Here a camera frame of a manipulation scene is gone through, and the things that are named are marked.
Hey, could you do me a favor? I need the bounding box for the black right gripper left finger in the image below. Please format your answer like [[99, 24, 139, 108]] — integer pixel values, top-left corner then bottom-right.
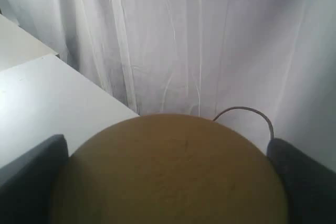
[[1, 134, 69, 223]]

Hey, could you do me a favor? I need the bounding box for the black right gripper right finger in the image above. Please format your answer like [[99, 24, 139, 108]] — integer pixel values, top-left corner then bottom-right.
[[267, 138, 335, 223]]

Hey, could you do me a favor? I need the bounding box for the clear jar with gold lid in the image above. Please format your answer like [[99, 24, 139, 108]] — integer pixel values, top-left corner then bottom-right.
[[50, 114, 289, 223]]

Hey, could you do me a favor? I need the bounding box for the white background curtain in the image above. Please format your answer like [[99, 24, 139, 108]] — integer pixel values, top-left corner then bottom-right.
[[0, 0, 336, 141]]

